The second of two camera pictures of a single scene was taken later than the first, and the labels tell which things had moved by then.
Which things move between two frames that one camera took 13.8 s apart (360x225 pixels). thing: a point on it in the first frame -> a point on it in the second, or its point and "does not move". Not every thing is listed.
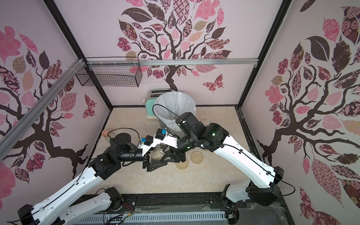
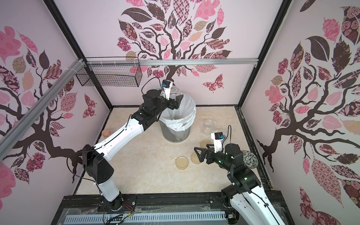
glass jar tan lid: [158, 153] -> [175, 91]
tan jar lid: [182, 166] does not move
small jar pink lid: [105, 132] does not move
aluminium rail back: [125, 62] does not move
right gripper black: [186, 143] -> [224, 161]
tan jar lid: [197, 157] does not move
